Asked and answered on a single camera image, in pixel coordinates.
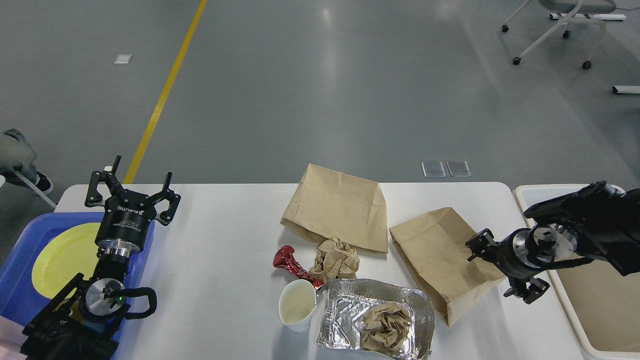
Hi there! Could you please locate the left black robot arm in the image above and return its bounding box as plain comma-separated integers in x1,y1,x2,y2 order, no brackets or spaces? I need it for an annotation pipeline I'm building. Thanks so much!
20,155,181,360

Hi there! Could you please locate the right floor outlet plate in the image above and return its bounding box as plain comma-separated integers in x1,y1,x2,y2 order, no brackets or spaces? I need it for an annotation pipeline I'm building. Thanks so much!
446,161,472,177

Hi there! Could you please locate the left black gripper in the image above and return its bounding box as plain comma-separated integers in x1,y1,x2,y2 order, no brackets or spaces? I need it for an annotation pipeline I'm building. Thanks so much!
84,155,182,258

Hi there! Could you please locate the crumpled brown paper ball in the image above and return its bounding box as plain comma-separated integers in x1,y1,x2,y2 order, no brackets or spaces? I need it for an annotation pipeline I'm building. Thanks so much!
308,237,361,281

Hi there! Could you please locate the person leg in jeans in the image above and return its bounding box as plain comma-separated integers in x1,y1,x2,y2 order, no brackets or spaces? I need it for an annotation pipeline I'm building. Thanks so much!
0,129,39,187

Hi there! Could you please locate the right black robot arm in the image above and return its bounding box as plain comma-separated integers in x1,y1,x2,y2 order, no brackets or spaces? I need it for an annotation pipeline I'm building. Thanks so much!
465,181,640,305

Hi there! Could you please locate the aluminium foil tray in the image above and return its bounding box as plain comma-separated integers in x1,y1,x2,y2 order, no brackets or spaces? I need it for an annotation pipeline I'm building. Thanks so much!
317,278,435,360

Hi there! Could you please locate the yellow plastic plate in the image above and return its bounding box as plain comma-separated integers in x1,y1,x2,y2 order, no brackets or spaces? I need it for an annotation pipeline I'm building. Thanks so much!
31,222,99,299

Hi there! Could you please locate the large brown paper bag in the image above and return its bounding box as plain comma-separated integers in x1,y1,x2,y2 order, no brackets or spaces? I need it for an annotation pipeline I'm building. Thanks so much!
279,163,389,254

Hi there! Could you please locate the white bar on floor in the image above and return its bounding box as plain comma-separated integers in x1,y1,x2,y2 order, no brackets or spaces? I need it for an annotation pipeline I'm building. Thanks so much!
611,85,640,95

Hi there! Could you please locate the white paper cup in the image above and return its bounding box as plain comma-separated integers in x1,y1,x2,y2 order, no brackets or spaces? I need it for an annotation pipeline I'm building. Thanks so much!
278,279,317,333

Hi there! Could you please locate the red foil wrapper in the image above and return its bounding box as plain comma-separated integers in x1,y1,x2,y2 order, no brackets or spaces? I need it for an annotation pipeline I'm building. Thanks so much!
272,244,325,290

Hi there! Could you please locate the office chair with castors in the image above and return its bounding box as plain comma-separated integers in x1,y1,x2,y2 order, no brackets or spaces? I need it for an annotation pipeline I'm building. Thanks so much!
511,0,617,70

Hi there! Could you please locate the left floor outlet plate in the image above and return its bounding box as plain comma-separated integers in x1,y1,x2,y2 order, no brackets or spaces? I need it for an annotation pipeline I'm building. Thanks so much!
421,161,447,179

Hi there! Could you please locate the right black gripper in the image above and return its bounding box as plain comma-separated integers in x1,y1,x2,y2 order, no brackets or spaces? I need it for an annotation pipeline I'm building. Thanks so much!
465,228,550,305

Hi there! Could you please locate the crumpled paper in tray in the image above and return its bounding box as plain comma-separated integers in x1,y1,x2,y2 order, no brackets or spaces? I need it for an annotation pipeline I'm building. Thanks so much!
360,302,412,354

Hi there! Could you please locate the floor outlet plate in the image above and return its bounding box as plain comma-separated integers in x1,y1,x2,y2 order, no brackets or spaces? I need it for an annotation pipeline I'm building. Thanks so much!
446,161,472,177
421,161,447,179

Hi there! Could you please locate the black white sneaker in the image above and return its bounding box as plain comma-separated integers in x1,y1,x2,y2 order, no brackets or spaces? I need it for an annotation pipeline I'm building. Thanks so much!
34,171,54,195

